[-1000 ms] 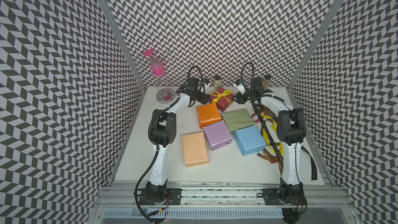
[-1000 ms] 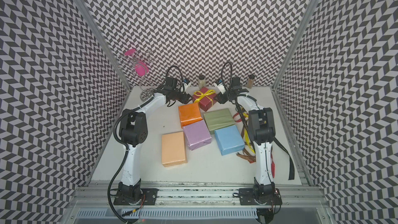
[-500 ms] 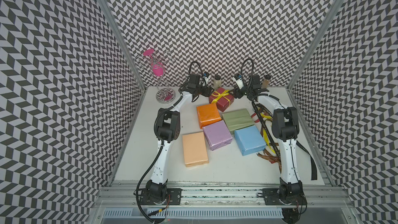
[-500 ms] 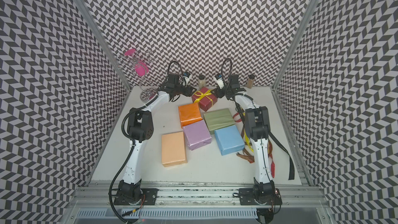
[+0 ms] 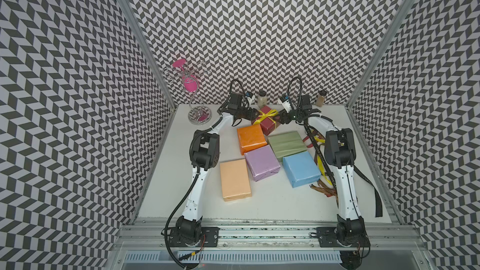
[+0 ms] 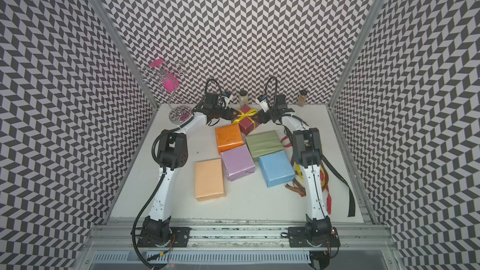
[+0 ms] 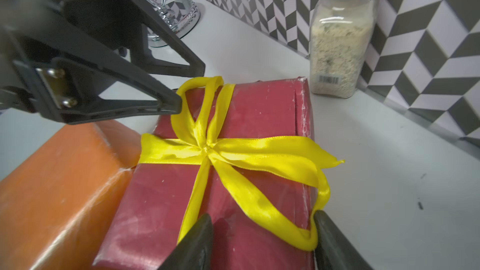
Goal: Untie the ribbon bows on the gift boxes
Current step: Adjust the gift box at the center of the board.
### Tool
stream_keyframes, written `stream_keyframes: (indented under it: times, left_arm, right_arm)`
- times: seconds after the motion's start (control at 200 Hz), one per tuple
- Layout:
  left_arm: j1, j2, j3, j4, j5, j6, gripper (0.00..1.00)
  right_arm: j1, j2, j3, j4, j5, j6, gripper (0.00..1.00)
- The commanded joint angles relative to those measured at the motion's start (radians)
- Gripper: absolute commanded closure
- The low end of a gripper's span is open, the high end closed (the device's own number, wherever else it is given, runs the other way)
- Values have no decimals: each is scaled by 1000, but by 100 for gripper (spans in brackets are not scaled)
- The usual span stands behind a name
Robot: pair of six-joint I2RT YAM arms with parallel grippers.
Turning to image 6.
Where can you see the maroon gift box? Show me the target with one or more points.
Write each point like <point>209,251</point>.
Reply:
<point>246,126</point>

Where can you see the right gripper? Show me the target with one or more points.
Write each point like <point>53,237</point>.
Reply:
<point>262,115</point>

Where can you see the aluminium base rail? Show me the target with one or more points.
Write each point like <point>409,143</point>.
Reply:
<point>247,235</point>

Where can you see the brown spice shaker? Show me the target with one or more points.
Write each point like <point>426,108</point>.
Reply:
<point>301,99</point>

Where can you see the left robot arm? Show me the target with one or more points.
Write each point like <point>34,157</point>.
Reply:
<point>170,152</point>

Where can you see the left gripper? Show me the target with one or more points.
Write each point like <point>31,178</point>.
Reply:
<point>229,114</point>

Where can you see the peach gift box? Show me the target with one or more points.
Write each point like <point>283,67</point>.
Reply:
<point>209,180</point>

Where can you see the purple gift box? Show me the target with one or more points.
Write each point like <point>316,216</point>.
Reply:
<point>237,163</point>

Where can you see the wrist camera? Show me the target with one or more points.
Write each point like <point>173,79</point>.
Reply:
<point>263,102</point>
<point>227,98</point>

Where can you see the green gift box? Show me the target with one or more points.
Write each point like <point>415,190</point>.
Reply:
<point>262,144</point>

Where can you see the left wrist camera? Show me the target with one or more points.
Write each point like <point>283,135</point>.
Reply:
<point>227,98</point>

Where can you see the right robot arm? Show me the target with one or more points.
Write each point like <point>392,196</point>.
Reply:
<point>307,154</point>

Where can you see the white spice shaker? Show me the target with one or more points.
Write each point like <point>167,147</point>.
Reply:
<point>243,98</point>

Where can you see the orange gift box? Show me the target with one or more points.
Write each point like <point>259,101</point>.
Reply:
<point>228,137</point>

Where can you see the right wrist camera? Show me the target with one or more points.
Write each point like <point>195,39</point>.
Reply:
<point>263,102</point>

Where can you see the brown ribbon of purple box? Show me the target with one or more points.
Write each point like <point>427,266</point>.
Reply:
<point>299,187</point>

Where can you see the blue gift box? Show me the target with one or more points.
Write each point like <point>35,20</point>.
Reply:
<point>276,169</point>

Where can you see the yellow ribbon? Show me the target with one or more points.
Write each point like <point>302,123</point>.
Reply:
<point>300,174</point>
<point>249,115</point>

